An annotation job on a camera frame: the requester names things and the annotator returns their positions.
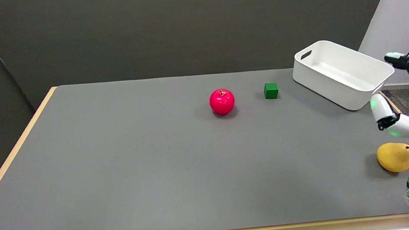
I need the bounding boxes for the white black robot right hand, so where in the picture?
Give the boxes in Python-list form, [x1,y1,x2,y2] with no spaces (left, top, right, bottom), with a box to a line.
[365,51,409,144]

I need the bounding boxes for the yellow pear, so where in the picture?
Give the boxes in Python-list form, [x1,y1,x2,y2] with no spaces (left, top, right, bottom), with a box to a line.
[375,141,409,175]

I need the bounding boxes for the white plastic bin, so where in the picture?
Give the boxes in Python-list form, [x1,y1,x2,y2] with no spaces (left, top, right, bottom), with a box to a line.
[290,34,398,116]

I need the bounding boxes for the green cube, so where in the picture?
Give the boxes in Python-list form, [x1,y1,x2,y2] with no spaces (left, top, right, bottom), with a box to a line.
[263,82,280,100]

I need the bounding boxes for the red apple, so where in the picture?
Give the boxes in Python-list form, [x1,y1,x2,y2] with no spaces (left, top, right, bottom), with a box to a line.
[208,88,236,116]

